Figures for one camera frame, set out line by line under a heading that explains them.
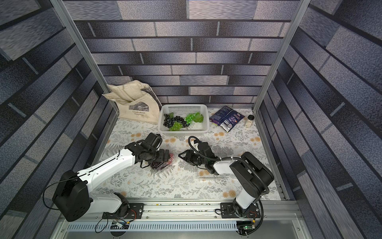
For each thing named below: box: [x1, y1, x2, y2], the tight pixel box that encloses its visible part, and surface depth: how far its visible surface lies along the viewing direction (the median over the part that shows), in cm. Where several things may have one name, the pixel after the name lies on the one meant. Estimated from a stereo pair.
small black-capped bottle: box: [244, 114, 255, 128], surface depth 106 cm
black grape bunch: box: [163, 112, 191, 128], surface depth 108 cm
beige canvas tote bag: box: [101, 79, 162, 124], surface depth 107 cm
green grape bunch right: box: [184, 111, 204, 125], surface depth 109 cm
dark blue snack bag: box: [209, 105, 246, 133], surface depth 111 cm
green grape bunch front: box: [169, 120, 184, 132], surface depth 106 cm
